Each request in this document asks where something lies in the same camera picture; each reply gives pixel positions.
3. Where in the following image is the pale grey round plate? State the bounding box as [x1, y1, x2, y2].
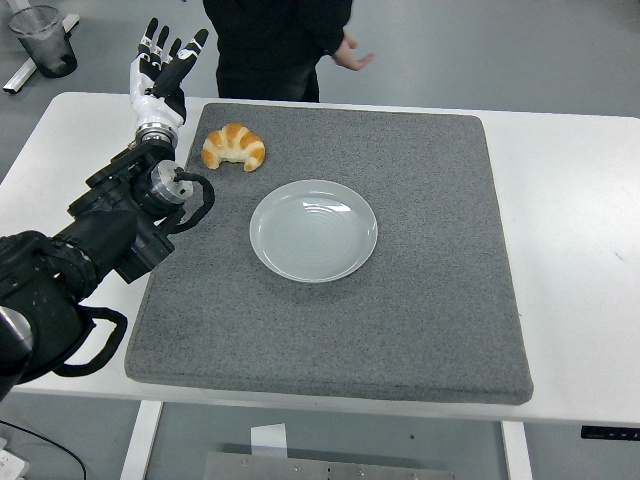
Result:
[249, 179, 379, 284]

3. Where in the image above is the black table control panel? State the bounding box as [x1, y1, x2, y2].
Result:
[580, 425, 640, 442]

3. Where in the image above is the black floor cable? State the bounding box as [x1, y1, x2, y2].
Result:
[0, 418, 87, 480]

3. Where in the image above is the white power strip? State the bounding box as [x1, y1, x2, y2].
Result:
[0, 437, 29, 480]

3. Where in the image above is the white metal stand base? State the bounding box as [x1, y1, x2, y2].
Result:
[2, 13, 81, 94]

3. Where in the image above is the white paper piece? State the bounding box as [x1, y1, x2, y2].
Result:
[249, 422, 289, 457]

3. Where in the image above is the grey bin with plastic bag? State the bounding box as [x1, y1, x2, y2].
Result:
[8, 5, 79, 80]

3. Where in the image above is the golden croissant bread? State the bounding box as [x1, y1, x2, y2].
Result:
[201, 122, 266, 173]

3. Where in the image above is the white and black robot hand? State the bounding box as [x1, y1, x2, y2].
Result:
[128, 17, 210, 130]

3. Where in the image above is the person's hand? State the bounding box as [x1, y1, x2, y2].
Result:
[332, 28, 376, 72]

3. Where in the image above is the grey metal plate with screws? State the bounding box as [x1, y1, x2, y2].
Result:
[203, 451, 456, 480]

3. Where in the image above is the person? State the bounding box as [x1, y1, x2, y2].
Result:
[202, 0, 354, 104]

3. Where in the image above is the white table leg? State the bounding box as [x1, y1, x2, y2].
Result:
[501, 422, 534, 480]
[119, 400, 164, 480]

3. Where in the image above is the grey felt mat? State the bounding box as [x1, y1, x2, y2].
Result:
[123, 102, 535, 406]

